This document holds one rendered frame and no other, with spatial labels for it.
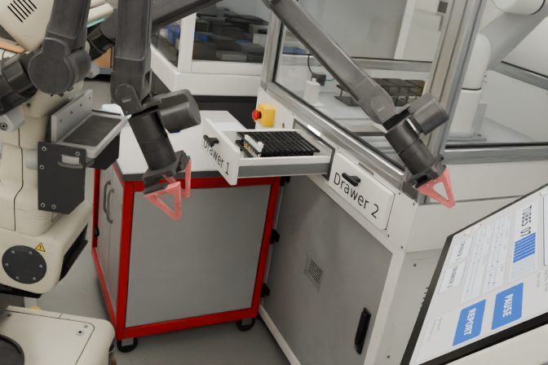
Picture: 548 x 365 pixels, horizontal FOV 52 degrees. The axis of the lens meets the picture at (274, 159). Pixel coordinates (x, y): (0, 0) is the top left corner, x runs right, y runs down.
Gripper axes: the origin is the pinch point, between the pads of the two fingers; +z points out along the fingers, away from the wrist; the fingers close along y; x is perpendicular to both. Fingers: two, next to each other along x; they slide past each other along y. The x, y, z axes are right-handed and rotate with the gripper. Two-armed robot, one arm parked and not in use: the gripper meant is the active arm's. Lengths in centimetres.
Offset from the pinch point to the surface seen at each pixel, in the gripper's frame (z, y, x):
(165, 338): 0, 41, 137
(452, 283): 7.7, -21.9, 1.2
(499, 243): 7.5, -14.4, -7.5
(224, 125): -56, 78, 81
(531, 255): 7.7, -26.1, -13.7
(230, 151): -40, 24, 52
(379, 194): -5.7, 28.7, 23.5
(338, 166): -18, 43, 35
